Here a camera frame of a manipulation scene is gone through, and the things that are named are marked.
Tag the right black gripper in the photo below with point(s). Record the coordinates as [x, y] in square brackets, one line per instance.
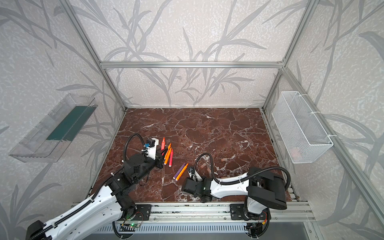
[186, 185]

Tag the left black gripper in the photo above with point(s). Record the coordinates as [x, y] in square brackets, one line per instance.
[158, 161]

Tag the orange marker group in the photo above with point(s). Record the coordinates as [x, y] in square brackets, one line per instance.
[181, 172]

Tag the pink marker group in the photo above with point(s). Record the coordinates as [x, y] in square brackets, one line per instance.
[171, 158]
[163, 144]

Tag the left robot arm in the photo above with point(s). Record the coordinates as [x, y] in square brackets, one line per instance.
[110, 202]

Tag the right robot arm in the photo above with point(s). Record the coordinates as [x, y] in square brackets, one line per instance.
[264, 189]

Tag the purple marker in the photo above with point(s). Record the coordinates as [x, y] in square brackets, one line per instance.
[179, 171]

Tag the orange marker far left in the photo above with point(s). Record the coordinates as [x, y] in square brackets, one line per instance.
[168, 150]

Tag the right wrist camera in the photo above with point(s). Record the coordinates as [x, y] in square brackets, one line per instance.
[194, 175]

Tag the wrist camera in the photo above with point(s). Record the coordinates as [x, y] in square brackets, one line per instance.
[150, 148]
[194, 175]

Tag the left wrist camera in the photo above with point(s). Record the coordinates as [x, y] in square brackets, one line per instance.
[150, 148]

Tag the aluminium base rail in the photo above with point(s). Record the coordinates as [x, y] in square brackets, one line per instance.
[219, 212]

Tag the clear plastic wall tray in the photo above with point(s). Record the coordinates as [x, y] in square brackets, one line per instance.
[48, 141]

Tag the aluminium frame crossbar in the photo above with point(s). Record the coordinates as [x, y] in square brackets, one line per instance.
[145, 65]

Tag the white wire mesh basket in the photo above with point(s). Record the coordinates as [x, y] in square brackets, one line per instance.
[303, 135]

